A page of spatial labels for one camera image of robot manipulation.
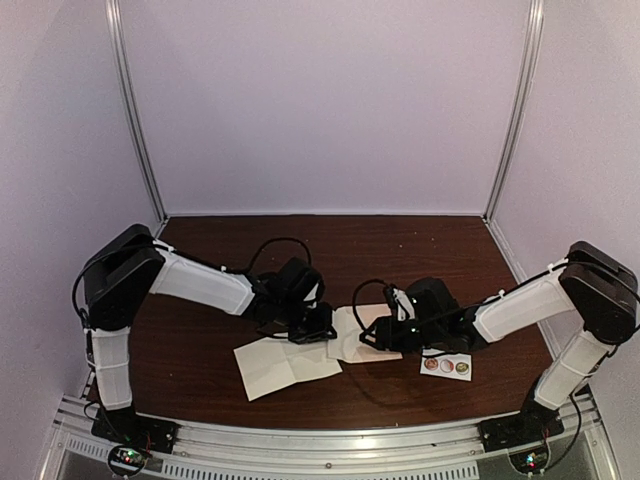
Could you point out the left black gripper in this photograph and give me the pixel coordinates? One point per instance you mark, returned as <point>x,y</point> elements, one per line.
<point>322,328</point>

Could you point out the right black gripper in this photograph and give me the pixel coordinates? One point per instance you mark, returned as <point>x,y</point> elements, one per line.
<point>388,337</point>

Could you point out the beige paper envelope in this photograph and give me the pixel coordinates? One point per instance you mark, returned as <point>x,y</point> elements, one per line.
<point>368,314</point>

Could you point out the white letter paper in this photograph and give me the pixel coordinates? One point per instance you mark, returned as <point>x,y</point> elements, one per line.
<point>342,340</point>

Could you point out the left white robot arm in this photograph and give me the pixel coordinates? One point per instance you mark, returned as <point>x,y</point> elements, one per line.
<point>114,284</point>

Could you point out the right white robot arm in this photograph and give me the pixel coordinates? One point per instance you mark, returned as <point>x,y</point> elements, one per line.
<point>602,291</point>

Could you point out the white folded paper sheet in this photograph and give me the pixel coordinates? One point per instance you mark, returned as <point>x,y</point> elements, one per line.
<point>269,365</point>

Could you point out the sticker sheet with three seals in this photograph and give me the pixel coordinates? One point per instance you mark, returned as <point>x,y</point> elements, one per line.
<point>446,365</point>

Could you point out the right circuit board with leds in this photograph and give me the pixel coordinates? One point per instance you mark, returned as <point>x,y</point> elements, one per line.
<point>529,461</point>

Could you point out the circuit board with leds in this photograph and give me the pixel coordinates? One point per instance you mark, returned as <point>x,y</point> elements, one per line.
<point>529,461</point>
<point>124,460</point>

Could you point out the left circuit board with leds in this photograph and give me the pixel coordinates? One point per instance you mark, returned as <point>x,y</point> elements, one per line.
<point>124,460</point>

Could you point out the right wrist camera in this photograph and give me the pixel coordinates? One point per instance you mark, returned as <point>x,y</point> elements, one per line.
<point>399,303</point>

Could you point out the front aluminium rail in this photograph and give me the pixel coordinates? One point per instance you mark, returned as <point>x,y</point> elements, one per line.
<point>450,450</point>

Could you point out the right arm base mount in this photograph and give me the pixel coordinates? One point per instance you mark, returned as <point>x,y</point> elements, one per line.
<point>516,430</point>

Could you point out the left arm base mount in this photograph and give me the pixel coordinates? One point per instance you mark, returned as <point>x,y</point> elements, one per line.
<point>144,433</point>

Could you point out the right aluminium frame post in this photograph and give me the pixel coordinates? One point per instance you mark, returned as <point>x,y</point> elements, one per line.
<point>529,60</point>

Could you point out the aluminium frame post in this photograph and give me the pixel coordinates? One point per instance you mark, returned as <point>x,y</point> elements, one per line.
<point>529,60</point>
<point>123,72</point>

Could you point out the left aluminium frame post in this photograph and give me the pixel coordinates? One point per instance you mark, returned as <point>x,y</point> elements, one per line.
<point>123,72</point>

